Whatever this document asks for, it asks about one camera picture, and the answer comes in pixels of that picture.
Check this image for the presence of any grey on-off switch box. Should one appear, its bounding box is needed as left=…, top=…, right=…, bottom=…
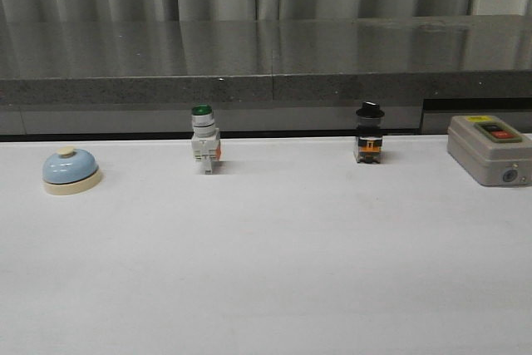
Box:
left=447, top=115, right=531, bottom=187

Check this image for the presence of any grey stone counter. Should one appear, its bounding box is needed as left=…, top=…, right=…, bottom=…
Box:
left=1, top=16, right=531, bottom=140

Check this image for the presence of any green pushbutton switch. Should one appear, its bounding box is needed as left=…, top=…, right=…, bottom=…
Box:
left=191, top=104, right=221, bottom=174

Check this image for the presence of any light blue desk bell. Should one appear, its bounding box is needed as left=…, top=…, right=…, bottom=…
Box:
left=42, top=146, right=103, bottom=195

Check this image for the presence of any black rotary selector switch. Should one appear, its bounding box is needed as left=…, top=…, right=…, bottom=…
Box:
left=354, top=101, right=385, bottom=164

